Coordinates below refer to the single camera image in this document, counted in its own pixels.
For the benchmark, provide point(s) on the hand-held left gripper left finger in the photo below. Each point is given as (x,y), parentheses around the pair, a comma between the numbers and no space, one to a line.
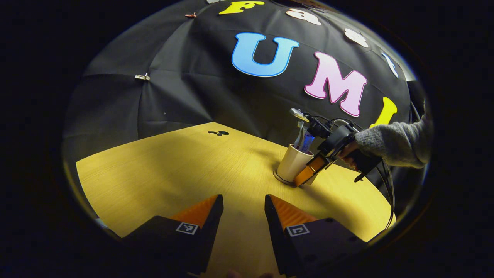
(210,231)

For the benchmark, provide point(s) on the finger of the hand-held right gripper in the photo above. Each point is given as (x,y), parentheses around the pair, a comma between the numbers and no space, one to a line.
(310,172)

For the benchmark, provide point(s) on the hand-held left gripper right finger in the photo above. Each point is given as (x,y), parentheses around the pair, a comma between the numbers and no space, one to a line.
(276,231)

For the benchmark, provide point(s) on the beige cup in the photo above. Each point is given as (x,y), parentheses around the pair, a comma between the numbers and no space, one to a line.
(289,164)

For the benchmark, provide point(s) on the white toothpaste tube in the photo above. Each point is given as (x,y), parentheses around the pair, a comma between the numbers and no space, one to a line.
(307,141)

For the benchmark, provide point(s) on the round brown coaster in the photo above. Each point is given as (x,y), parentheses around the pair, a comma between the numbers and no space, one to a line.
(277,178)

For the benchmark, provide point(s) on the black backdrop cloth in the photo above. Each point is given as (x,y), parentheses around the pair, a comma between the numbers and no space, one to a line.
(200,92)

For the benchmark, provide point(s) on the silver metal clip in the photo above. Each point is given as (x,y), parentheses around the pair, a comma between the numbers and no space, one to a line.
(142,77)

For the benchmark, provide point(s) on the copper metal clip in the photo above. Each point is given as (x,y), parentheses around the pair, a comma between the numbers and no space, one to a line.
(190,15)

